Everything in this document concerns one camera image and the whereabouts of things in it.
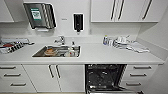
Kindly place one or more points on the chrome faucet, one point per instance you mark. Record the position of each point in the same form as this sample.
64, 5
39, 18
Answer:
60, 40

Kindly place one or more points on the white three-door wall cabinet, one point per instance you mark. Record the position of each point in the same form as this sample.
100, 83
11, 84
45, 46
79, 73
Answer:
130, 10

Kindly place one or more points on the dish soap bottle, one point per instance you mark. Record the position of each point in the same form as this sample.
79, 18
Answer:
105, 40

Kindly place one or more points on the white drawer unit beside microwave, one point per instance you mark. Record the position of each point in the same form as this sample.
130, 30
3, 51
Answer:
13, 78

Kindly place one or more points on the white drawer unit beside dishwasher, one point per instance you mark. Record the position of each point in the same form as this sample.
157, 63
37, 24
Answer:
140, 75

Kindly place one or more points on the stainless steel sink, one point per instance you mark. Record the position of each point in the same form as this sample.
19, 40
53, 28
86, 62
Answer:
60, 51

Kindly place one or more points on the white mug in sink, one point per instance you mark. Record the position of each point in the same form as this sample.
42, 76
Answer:
72, 52

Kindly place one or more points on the black wall soap dispenser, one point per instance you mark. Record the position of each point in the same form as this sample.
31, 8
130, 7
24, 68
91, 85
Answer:
78, 22

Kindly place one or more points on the white two-door wall cabinet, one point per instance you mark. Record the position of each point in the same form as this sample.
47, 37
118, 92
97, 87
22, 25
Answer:
8, 11

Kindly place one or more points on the dish rack with dishes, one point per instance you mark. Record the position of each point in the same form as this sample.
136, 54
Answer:
15, 46

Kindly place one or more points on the stack of white dishes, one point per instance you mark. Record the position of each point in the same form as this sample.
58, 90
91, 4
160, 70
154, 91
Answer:
122, 41

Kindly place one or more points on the orange sponge in bowl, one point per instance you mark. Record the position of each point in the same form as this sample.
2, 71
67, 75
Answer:
50, 51

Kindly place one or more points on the stainless steel dishwasher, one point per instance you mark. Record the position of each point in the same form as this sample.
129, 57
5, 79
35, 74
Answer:
103, 78

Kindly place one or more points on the grey paper towel dispenser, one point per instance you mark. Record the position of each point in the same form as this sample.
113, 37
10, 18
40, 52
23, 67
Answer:
39, 15

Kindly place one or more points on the white under-sink cabinet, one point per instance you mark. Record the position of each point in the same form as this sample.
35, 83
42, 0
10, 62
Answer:
56, 78

